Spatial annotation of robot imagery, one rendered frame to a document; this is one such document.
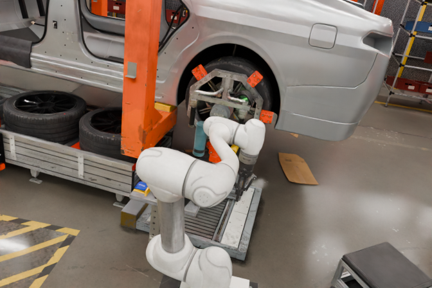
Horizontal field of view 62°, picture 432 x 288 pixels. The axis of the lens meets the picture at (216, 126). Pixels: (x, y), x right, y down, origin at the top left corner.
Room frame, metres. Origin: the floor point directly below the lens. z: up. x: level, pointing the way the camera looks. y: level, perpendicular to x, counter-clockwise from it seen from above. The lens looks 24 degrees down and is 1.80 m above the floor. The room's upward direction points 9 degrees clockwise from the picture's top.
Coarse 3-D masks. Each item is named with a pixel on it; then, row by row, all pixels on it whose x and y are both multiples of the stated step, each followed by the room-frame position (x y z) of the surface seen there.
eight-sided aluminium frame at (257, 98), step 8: (216, 72) 2.47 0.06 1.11; (224, 72) 2.47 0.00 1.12; (232, 72) 2.50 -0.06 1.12; (200, 80) 2.49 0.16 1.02; (208, 80) 2.48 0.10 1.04; (240, 80) 2.44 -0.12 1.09; (192, 88) 2.50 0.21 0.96; (248, 88) 2.43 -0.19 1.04; (256, 96) 2.41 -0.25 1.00; (256, 104) 2.41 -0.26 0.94; (256, 112) 2.41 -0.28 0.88; (200, 120) 2.53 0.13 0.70; (208, 136) 2.47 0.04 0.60; (232, 144) 2.43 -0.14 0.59
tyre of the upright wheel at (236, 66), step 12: (216, 60) 2.65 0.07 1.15; (228, 60) 2.59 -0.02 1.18; (240, 60) 2.64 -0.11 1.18; (240, 72) 2.52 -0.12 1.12; (252, 72) 2.52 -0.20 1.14; (192, 84) 2.59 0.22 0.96; (264, 84) 2.52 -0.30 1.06; (264, 96) 2.49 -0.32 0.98; (264, 108) 2.48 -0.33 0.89; (228, 144) 2.53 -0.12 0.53
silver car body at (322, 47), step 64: (0, 0) 3.51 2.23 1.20; (64, 0) 2.84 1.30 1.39; (192, 0) 2.62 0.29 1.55; (256, 0) 2.54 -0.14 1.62; (320, 0) 2.50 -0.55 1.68; (0, 64) 2.96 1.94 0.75; (64, 64) 2.82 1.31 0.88; (320, 64) 2.44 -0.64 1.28; (384, 64) 2.46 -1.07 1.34; (320, 128) 2.41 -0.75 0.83
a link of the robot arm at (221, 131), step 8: (208, 120) 1.55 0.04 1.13; (216, 120) 1.54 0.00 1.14; (224, 120) 1.54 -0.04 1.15; (208, 128) 1.53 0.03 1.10; (216, 128) 1.48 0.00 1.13; (224, 128) 1.49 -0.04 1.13; (232, 128) 1.51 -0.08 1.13; (216, 136) 1.39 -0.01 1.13; (224, 136) 1.47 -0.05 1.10; (232, 136) 1.50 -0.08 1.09; (216, 144) 1.33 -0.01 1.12; (224, 144) 1.31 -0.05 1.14; (224, 152) 1.24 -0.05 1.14; (232, 152) 1.24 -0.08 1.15; (224, 160) 1.13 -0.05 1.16; (232, 160) 1.15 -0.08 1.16; (232, 168) 1.07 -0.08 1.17
